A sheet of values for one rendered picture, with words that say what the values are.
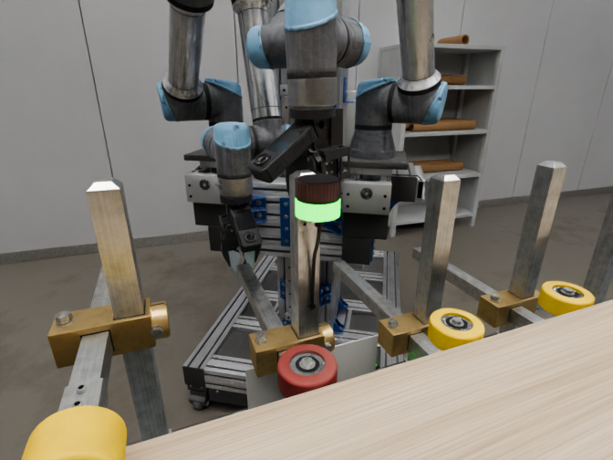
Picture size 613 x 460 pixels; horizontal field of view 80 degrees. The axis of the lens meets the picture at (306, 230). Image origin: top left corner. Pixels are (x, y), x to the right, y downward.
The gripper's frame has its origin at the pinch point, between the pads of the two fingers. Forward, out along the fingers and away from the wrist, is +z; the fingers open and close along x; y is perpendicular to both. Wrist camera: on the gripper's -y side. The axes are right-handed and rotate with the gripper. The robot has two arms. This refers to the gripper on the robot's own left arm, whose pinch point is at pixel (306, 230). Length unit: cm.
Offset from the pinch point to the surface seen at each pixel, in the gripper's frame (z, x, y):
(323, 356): 10.5, -15.9, -11.6
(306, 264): 1.2, -7.8, -6.9
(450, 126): 17, 114, 264
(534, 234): 5.5, -24.0, 38.8
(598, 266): 19, -32, 63
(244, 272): 15.3, 19.4, -1.8
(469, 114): 11, 121, 310
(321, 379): 10.4, -18.8, -14.7
